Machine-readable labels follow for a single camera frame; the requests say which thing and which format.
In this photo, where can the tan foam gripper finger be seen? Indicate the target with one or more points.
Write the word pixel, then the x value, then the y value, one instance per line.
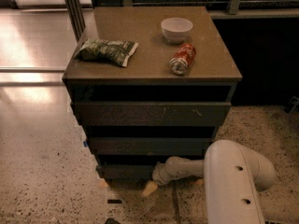
pixel 150 187

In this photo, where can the dark drawer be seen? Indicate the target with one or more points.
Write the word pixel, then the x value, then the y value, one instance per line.
pixel 151 113
pixel 110 171
pixel 149 146

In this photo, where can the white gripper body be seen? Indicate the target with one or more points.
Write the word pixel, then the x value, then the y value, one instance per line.
pixel 159 175

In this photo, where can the dark metal post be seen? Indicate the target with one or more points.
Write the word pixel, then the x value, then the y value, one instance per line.
pixel 76 17

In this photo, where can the dark brown drawer cabinet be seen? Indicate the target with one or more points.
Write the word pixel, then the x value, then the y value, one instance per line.
pixel 212 77

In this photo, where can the green chip bag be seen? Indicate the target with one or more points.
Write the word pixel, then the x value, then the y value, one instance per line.
pixel 118 52

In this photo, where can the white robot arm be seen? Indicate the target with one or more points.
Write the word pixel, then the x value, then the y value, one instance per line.
pixel 233 176

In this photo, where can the white ceramic bowl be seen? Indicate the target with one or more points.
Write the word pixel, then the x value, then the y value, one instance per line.
pixel 176 30

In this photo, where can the black tape on floor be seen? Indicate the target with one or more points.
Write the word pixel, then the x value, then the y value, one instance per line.
pixel 113 201

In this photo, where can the red soda can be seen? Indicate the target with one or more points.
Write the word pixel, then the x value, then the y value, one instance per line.
pixel 182 59

